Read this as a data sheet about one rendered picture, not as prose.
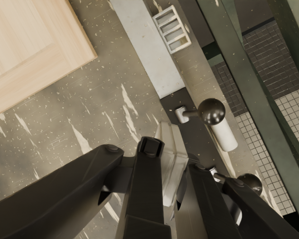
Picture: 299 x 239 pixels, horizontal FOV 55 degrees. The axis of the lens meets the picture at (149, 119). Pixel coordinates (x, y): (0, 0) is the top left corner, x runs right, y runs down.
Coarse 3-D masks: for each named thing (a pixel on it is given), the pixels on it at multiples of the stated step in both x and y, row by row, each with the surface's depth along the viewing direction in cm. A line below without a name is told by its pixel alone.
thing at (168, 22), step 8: (168, 8) 48; (160, 16) 49; (168, 16) 51; (176, 16) 48; (160, 24) 49; (168, 24) 51; (176, 24) 51; (160, 32) 49; (168, 32) 49; (176, 32) 51; (184, 32) 48; (168, 40) 52; (176, 40) 49; (184, 40) 51; (168, 48) 49; (176, 48) 49
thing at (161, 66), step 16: (112, 0) 48; (128, 0) 48; (144, 0) 49; (128, 16) 48; (144, 16) 48; (128, 32) 49; (144, 32) 48; (144, 48) 49; (160, 48) 49; (144, 64) 50; (160, 64) 49; (176, 64) 51; (160, 80) 50; (176, 80) 49; (160, 96) 50; (192, 96) 52; (208, 128) 53; (224, 160) 54
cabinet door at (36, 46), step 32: (0, 0) 55; (32, 0) 53; (64, 0) 52; (0, 32) 56; (32, 32) 55; (64, 32) 53; (0, 64) 58; (32, 64) 56; (64, 64) 55; (0, 96) 59
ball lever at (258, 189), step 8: (208, 168) 51; (216, 168) 50; (216, 176) 48; (224, 176) 46; (240, 176) 41; (248, 176) 40; (256, 176) 40; (248, 184) 39; (256, 184) 39; (256, 192) 39
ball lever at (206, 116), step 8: (200, 104) 39; (208, 104) 38; (216, 104) 38; (176, 112) 49; (184, 112) 47; (192, 112) 44; (200, 112) 38; (208, 112) 38; (216, 112) 37; (224, 112) 38; (184, 120) 48; (208, 120) 38; (216, 120) 38
